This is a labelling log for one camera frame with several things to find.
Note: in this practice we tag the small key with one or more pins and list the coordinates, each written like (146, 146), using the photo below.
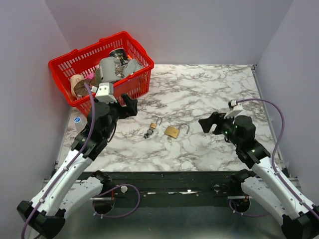
(169, 139)

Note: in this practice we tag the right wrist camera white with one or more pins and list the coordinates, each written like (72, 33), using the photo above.
(235, 109)

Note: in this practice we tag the grey printed cloth roll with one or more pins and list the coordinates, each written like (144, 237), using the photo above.
(111, 70)

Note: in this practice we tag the small brass padlock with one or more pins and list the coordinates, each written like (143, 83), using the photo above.
(153, 125)

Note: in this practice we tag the large brass padlock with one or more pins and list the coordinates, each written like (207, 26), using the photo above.
(173, 132)

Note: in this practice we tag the red plastic shopping basket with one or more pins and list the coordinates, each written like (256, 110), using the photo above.
(86, 61)

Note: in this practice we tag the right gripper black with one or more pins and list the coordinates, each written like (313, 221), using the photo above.
(216, 117)

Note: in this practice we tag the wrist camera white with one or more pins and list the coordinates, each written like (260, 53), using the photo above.
(235, 109)
(104, 93)

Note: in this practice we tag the clear plastic water bottle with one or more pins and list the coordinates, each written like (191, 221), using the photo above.
(80, 123)

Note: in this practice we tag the black can in basket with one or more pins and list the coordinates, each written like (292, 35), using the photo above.
(121, 55)

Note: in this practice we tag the pink item in basket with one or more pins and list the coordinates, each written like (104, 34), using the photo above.
(90, 76)

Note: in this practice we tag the grey cloth in basket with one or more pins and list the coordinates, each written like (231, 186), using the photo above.
(132, 67)

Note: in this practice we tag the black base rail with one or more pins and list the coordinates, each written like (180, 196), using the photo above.
(167, 189)

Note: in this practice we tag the beige cup in basket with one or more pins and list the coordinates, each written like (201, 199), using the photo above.
(74, 79)

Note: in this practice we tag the astronaut keychain with keys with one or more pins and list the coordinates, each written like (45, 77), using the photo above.
(148, 133)

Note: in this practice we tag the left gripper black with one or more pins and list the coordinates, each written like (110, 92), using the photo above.
(132, 105)

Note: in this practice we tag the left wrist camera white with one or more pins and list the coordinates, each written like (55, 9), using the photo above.
(104, 93)

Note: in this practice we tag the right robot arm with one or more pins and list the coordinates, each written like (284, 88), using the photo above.
(263, 180)

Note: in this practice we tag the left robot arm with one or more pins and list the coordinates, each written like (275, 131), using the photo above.
(47, 212)

